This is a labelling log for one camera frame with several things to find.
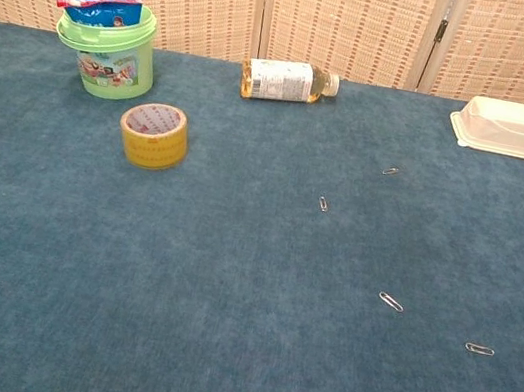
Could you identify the yellow packing tape roll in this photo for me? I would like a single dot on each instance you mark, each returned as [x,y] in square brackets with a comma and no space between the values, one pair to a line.
[153,149]

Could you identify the blue red snack packet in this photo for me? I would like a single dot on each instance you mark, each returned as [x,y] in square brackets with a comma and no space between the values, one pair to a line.
[99,10]

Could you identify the blue felt table cover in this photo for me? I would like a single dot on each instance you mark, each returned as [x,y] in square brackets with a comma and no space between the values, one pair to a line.
[203,272]

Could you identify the green plastic bucket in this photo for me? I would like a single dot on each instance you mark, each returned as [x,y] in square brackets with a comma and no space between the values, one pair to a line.
[117,64]

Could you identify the yellow drink plastic bottle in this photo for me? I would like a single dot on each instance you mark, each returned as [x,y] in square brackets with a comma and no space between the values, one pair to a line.
[282,82]

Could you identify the silver paper clip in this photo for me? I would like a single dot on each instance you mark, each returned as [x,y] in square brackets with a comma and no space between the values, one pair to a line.
[479,349]
[323,204]
[390,171]
[391,301]

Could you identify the dark metal screen hinge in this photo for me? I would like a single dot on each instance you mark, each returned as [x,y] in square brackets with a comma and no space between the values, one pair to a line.
[441,29]

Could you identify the white plastic food container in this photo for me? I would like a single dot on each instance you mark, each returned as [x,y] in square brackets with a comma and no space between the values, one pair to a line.
[507,127]

